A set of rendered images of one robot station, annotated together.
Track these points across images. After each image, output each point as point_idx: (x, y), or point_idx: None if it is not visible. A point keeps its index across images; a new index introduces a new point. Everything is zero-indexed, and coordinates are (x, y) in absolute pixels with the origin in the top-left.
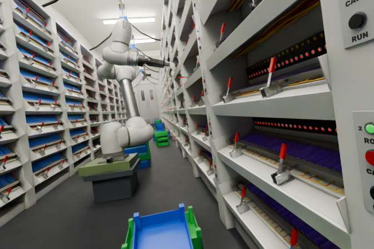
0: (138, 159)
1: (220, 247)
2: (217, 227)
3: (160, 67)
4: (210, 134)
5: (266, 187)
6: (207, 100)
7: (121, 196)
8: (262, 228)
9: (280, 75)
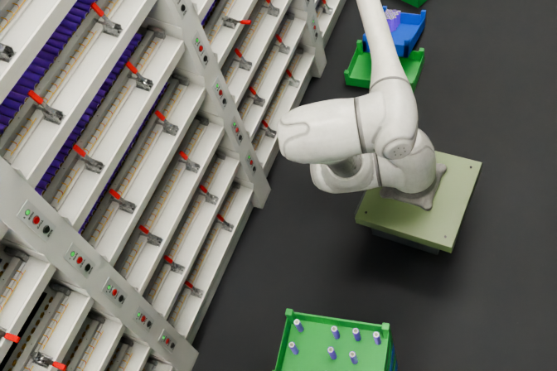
0: (360, 204)
1: (346, 49)
2: (331, 68)
3: None
4: (305, 7)
5: None
6: None
7: None
8: None
9: None
